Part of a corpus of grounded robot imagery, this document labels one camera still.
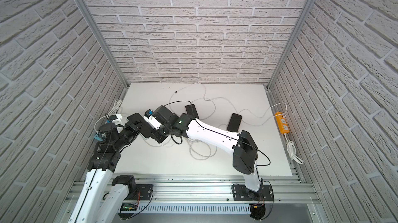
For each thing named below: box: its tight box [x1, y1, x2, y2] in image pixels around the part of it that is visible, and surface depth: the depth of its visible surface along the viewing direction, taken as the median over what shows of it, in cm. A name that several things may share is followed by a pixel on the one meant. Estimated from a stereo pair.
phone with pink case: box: [185, 103, 199, 119], surface depth 108 cm
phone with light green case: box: [126, 113, 154, 139], surface depth 76 cm
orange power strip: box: [274, 111, 290, 135], surface depth 102 cm
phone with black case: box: [226, 113, 243, 133], surface depth 102 cm
